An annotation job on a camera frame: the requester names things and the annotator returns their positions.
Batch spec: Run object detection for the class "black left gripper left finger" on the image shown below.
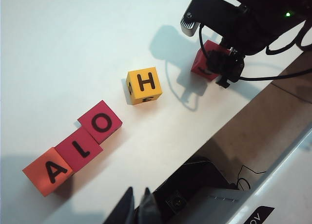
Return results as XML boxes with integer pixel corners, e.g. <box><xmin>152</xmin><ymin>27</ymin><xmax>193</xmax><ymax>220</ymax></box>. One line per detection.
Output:
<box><xmin>103</xmin><ymin>187</ymin><xmax>135</xmax><ymax>224</ymax></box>

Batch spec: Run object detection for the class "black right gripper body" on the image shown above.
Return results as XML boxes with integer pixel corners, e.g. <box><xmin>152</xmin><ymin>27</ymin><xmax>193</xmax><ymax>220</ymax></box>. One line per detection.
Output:
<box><xmin>206</xmin><ymin>45</ymin><xmax>246</xmax><ymax>89</ymax></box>

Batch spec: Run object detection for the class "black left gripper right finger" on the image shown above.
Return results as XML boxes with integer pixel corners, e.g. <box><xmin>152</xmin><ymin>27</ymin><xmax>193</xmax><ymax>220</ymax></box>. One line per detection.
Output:
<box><xmin>137</xmin><ymin>187</ymin><xmax>163</xmax><ymax>224</ymax></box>

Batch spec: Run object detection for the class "pink block with J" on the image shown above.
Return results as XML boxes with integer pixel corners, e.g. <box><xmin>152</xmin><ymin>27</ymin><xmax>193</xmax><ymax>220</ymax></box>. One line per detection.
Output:
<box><xmin>191</xmin><ymin>40</ymin><xmax>232</xmax><ymax>81</ymax></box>

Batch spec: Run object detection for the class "pink block with T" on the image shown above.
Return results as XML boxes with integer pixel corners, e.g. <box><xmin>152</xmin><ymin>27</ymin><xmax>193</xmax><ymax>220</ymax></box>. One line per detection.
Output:
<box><xmin>55</xmin><ymin>126</ymin><xmax>104</xmax><ymax>172</ymax></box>

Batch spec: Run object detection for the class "orange foam block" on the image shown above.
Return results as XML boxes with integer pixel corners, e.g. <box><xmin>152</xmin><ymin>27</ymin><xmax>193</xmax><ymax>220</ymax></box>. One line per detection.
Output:
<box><xmin>21</xmin><ymin>147</ymin><xmax>75</xmax><ymax>197</ymax></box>

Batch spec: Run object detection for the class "yellow foam block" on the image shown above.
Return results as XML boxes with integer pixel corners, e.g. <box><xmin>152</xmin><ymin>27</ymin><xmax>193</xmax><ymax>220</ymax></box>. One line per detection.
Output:
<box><xmin>125</xmin><ymin>67</ymin><xmax>163</xmax><ymax>105</ymax></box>

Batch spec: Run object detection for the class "pink block with O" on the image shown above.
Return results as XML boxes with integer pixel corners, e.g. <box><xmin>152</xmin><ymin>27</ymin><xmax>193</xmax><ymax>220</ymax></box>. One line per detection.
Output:
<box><xmin>77</xmin><ymin>99</ymin><xmax>123</xmax><ymax>145</ymax></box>

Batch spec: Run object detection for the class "black box device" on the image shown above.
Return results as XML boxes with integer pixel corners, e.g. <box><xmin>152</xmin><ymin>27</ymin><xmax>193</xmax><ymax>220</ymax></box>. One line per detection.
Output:
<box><xmin>153</xmin><ymin>157</ymin><xmax>242</xmax><ymax>220</ymax></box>

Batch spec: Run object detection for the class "silver device box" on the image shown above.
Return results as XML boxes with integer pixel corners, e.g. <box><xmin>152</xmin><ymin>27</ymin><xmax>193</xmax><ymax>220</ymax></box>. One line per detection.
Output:
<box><xmin>195</xmin><ymin>187</ymin><xmax>244</xmax><ymax>224</ymax></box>

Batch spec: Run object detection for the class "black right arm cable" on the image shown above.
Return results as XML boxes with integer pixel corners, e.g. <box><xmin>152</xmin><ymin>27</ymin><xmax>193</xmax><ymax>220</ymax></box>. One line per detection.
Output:
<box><xmin>198</xmin><ymin>24</ymin><xmax>312</xmax><ymax>81</ymax></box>

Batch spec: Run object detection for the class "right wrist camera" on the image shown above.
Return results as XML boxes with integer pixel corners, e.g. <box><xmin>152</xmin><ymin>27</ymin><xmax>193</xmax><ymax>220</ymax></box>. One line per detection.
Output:
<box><xmin>180</xmin><ymin>0</ymin><xmax>242</xmax><ymax>37</ymax></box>

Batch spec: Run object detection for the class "thin black wire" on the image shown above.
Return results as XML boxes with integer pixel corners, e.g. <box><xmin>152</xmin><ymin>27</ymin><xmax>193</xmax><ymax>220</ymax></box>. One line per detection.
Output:
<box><xmin>236</xmin><ymin>165</ymin><xmax>259</xmax><ymax>193</ymax></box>

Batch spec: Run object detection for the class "white frame beam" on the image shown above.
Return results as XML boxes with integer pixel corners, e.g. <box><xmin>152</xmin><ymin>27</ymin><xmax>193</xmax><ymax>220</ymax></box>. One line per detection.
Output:
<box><xmin>226</xmin><ymin>126</ymin><xmax>312</xmax><ymax>224</ymax></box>

